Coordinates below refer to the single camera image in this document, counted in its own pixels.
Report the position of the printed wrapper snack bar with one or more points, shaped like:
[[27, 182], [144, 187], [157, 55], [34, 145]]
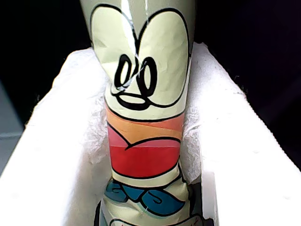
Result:
[[145, 89]]

